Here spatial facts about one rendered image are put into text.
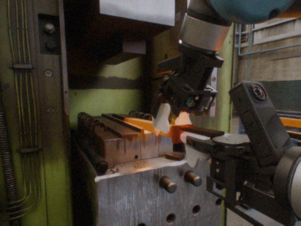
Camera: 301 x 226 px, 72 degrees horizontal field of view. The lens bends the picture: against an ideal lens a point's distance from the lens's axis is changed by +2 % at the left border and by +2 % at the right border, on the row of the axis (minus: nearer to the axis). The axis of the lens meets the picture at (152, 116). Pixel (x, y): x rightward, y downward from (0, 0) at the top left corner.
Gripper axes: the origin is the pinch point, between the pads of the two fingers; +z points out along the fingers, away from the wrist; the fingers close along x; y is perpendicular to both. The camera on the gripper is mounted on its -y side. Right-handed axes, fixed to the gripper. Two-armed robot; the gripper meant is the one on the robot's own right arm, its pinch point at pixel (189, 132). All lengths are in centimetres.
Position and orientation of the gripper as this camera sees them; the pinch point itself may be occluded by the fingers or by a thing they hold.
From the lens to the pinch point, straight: 40.5
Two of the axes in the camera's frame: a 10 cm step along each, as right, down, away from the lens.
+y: 0.2, 9.9, 1.1
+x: 8.9, -0.7, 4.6
